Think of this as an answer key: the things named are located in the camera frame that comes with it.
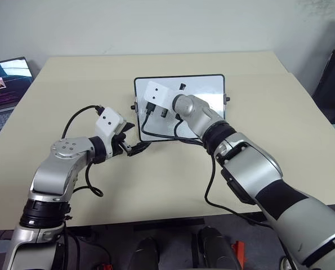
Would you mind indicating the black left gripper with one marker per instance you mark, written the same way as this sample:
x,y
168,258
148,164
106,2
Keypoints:
x,y
118,142

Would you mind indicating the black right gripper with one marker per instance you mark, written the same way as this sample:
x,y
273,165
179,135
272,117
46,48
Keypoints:
x,y
164,112

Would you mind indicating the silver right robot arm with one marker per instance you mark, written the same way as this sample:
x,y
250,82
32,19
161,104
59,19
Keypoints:
x,y
254,168

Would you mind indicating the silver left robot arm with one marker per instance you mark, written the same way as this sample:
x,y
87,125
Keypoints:
x,y
57,168

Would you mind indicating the small black eraser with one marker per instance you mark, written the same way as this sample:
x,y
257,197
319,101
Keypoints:
x,y
182,86

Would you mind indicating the black framed small whiteboard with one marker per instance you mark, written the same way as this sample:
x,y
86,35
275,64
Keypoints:
x,y
203,87

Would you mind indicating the dark rounded shape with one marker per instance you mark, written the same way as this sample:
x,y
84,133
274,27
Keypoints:
x,y
216,247
147,253

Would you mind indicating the open grey laptop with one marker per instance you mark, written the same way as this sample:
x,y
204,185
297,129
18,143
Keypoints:
x,y
6,84

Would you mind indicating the black chair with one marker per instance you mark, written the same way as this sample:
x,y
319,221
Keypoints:
x,y
333,70

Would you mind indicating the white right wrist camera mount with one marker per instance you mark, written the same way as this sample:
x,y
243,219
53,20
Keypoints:
x,y
158,94

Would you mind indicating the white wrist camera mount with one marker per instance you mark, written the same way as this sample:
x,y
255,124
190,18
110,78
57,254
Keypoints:
x,y
158,94
109,121

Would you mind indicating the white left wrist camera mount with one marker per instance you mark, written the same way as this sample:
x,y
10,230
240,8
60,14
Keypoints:
x,y
109,121

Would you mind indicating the orange red bracket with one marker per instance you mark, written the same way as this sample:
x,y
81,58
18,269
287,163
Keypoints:
x,y
239,250

